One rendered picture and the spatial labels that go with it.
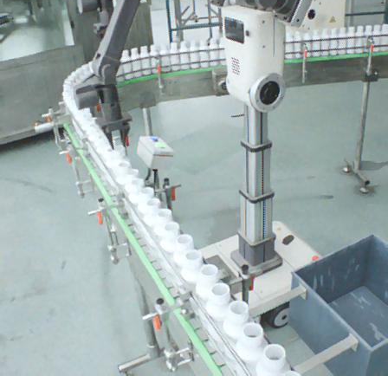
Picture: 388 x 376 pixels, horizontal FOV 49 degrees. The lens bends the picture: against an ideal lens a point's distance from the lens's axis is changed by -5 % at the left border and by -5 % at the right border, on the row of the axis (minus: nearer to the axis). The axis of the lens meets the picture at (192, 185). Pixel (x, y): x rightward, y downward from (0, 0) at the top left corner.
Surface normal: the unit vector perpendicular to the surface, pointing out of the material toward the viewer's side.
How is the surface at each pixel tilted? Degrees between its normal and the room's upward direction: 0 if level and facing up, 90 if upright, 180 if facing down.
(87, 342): 0
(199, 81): 90
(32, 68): 90
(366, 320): 0
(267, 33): 90
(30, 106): 90
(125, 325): 0
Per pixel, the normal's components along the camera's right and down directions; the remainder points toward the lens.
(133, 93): 0.54, 0.41
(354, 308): -0.08, -0.84
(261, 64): 0.44, 0.59
